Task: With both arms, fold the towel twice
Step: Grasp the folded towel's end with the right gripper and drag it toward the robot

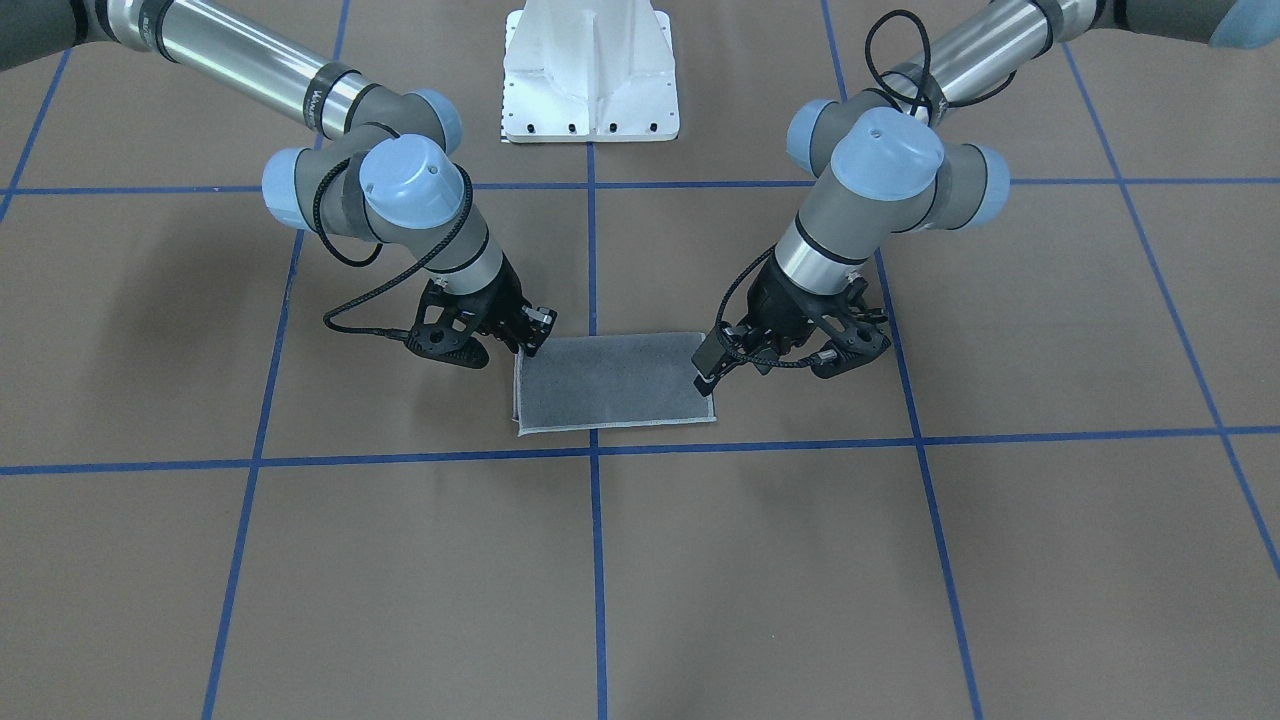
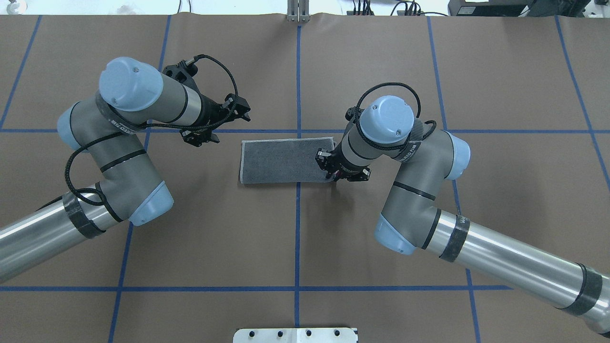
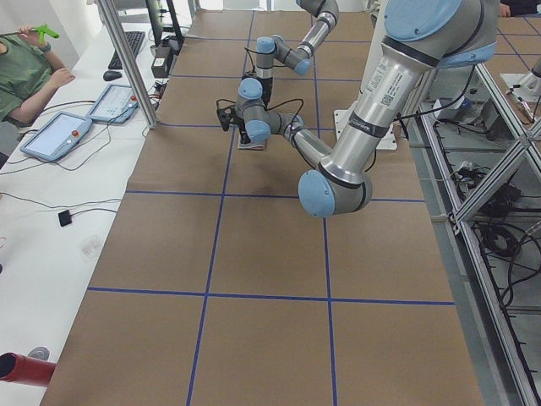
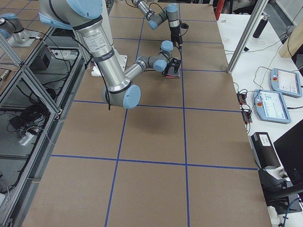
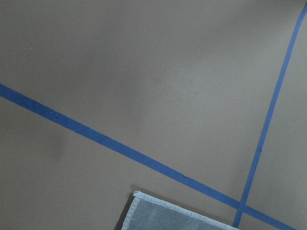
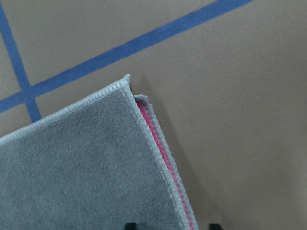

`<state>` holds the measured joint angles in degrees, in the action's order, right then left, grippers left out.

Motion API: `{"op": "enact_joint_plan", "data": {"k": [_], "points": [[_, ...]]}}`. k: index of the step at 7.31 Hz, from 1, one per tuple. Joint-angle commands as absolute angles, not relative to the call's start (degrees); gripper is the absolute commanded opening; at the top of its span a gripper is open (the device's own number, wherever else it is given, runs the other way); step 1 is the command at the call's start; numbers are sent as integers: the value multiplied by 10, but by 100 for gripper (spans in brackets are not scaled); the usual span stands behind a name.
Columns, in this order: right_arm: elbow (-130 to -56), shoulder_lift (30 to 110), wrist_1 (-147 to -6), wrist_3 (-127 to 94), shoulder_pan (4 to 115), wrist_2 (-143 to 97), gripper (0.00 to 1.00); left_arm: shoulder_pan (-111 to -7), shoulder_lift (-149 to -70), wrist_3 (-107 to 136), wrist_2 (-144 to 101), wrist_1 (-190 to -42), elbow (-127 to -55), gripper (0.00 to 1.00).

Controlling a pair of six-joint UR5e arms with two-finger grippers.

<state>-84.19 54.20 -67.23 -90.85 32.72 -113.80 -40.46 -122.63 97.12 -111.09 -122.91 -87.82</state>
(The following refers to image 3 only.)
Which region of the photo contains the pink towel with grey edge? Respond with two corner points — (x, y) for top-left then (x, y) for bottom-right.
(238, 136), (266, 151)

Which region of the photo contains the black computer mouse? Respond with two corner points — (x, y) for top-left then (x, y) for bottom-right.
(102, 70), (123, 82)

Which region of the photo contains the teach pendant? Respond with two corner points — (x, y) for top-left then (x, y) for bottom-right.
(19, 112), (92, 162)
(86, 84), (138, 123)

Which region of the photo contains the far teach pendant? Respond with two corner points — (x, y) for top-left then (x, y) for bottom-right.
(86, 84), (138, 123)

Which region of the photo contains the black keyboard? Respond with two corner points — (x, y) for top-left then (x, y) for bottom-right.
(107, 30), (146, 70)

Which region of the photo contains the aluminium frame post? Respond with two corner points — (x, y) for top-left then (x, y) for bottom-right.
(95, 0), (158, 129)

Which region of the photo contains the black box with label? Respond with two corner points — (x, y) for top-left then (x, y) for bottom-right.
(151, 46), (173, 79)

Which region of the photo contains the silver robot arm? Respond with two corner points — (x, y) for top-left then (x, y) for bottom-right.
(217, 1), (500, 217)
(243, 0), (339, 107)

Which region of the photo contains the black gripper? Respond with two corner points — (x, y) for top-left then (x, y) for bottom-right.
(216, 105), (251, 142)
(241, 71), (273, 107)

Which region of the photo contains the red cylinder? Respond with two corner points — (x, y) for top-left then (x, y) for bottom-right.
(1, 353), (57, 387)

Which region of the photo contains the near teach pendant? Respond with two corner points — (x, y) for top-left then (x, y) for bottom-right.
(19, 112), (92, 162)

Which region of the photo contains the black monitor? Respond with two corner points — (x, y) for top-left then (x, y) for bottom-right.
(145, 0), (184, 51)

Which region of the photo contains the small black square pad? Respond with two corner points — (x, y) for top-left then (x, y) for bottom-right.
(57, 210), (74, 228)

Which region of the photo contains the person in green shirt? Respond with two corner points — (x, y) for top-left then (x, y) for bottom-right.
(1, 25), (75, 127)

